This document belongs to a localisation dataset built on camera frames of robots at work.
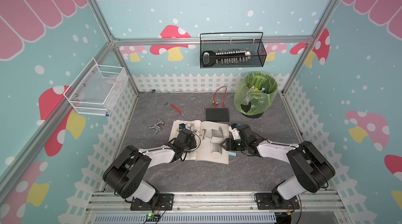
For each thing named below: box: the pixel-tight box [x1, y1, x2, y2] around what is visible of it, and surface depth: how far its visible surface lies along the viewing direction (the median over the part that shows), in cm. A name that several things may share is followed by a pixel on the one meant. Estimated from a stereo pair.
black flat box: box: [205, 107, 230, 122], surface depth 108 cm
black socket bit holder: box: [201, 50, 252, 67], surface depth 91 cm
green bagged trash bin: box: [233, 72, 278, 119], surface depth 96 cm
